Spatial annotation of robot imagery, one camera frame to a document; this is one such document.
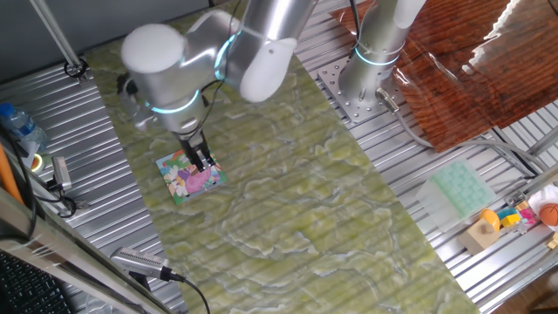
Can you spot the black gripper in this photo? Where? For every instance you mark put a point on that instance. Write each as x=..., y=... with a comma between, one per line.
x=189, y=137

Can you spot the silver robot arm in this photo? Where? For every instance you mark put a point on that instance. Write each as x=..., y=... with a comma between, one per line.
x=161, y=65

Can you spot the butterfly girl puzzle board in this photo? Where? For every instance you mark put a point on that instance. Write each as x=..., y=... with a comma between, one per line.
x=187, y=181

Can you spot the green marble pattern mat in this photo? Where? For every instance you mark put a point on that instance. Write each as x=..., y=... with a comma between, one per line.
x=305, y=196

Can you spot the metal clamp tool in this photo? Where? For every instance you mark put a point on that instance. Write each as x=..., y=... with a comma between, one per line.
x=61, y=172

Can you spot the small yellow tape roll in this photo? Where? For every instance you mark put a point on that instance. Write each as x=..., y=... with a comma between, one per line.
x=37, y=163

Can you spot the clear plastic water bottle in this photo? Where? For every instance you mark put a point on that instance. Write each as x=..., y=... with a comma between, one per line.
x=22, y=126

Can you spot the aluminium support pole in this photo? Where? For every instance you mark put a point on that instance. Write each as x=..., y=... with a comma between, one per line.
x=56, y=37

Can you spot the orange rod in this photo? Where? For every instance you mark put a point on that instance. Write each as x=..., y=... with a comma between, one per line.
x=8, y=174

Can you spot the black keyboard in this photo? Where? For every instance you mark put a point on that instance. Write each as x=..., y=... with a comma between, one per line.
x=30, y=288

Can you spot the green ice cube tray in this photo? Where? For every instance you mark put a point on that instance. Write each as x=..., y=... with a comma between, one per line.
x=464, y=187

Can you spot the brown wood grain mat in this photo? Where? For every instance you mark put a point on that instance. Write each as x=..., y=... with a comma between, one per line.
x=457, y=87

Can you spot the beige wooden block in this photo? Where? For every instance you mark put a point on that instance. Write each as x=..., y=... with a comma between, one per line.
x=477, y=237

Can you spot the orange toy egg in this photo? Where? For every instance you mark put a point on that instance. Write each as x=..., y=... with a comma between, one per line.
x=491, y=218

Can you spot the blue toy block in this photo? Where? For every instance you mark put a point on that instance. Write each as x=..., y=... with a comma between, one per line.
x=507, y=213

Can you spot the yellow toy block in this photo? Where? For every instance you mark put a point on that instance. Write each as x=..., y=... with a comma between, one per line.
x=511, y=221

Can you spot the pink toy block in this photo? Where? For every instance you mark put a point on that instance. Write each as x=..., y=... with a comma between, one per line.
x=528, y=216

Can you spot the white bowl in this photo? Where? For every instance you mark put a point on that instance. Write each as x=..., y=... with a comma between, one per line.
x=542, y=195

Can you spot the small orange basketball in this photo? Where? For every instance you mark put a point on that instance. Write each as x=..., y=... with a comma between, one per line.
x=549, y=214

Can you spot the small yellow wooden block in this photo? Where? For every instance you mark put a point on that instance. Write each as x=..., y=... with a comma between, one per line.
x=553, y=241

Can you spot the wrist camera with silver bracket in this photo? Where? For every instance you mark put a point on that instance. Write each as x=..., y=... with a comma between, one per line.
x=128, y=102

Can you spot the ridged silver camera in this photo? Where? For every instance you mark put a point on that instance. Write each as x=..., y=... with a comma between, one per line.
x=139, y=261

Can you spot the silver camera mount clamp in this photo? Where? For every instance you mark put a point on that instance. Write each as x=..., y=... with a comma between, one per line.
x=72, y=205

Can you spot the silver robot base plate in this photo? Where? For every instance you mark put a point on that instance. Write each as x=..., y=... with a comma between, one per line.
x=335, y=83

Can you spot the aluminium frame rail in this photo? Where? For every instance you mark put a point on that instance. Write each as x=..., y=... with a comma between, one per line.
x=65, y=257

